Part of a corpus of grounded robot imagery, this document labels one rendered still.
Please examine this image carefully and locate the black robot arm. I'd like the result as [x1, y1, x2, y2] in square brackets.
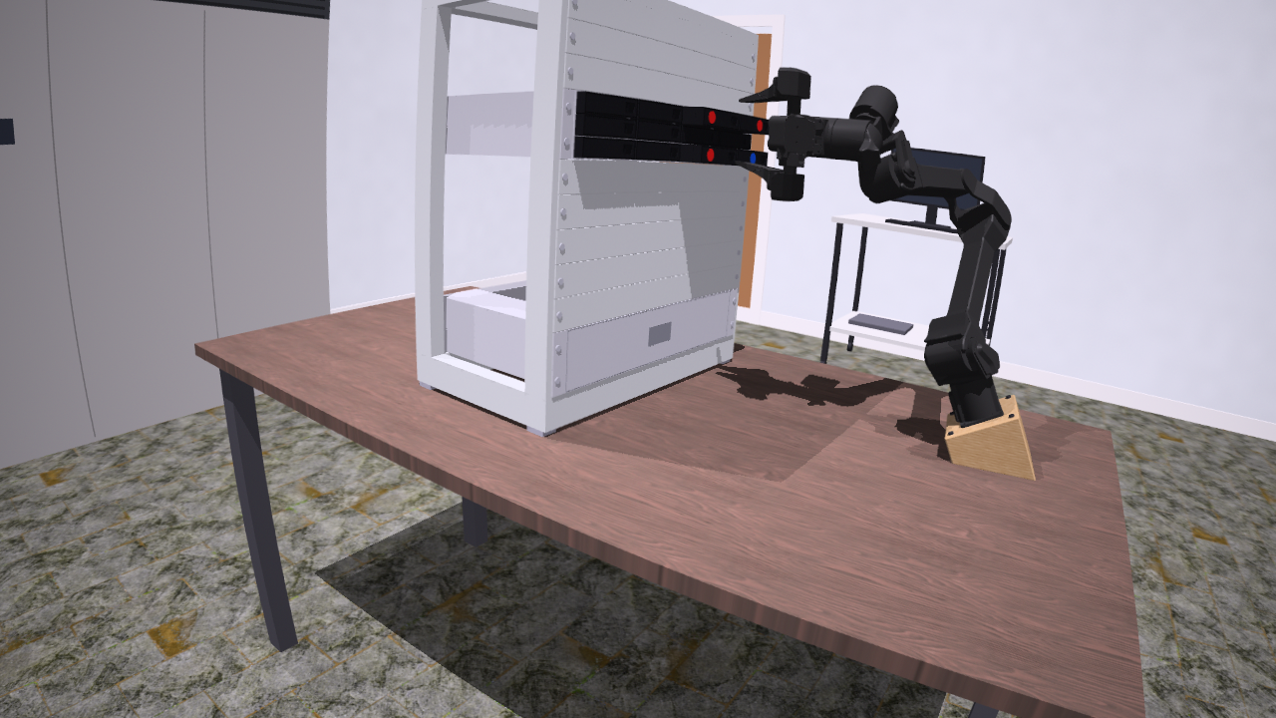
[768, 85, 1012, 429]

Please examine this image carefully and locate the white open-frame rack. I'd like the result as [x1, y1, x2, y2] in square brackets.
[415, 0, 769, 437]

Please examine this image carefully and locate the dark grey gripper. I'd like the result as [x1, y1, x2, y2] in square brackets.
[736, 68, 837, 201]

